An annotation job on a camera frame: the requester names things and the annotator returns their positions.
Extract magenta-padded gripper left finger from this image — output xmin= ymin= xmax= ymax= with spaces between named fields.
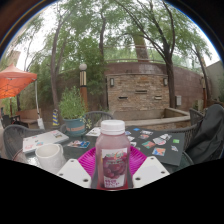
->
xmin=56 ymin=146 xmax=101 ymax=189

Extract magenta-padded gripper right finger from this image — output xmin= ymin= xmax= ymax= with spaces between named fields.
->
xmin=128 ymin=145 xmax=171 ymax=189

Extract pink juice bottle white cap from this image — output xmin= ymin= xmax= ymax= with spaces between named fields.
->
xmin=94 ymin=119 xmax=132 ymax=191

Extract black laptop with stickers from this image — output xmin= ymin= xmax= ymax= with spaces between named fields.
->
xmin=124 ymin=125 xmax=186 ymax=167

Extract colourful printed card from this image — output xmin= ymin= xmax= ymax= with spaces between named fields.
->
xmin=67 ymin=139 xmax=91 ymax=149

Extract white cup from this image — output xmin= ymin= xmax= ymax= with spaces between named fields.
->
xmin=34 ymin=143 xmax=66 ymax=174

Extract silver laptop with stickers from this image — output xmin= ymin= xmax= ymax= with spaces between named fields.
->
xmin=22 ymin=129 xmax=70 ymax=154

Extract white printed paper sheet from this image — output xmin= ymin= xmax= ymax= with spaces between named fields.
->
xmin=85 ymin=126 xmax=102 ymax=138

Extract blue yellow striped cone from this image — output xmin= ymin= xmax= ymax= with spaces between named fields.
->
xmin=51 ymin=108 xmax=61 ymax=127

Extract green plant in blue pot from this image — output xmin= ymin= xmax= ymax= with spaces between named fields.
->
xmin=58 ymin=85 xmax=91 ymax=137

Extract black jacket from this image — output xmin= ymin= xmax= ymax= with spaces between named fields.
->
xmin=184 ymin=103 xmax=224 ymax=164

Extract group of dark patio chairs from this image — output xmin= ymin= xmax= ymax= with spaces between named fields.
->
xmin=1 ymin=114 xmax=21 ymax=128

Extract dark forked-trunk tree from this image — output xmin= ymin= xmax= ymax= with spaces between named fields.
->
xmin=116 ymin=0 xmax=214 ymax=109

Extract leaning thin-trunk tree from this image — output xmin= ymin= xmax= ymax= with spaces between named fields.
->
xmin=29 ymin=0 xmax=111 ymax=125

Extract orange canopy tent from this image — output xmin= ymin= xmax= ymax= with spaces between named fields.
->
xmin=0 ymin=63 xmax=44 ymax=129

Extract wooden lamp post white globe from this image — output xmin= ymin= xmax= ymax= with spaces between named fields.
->
xmin=78 ymin=63 xmax=89 ymax=113

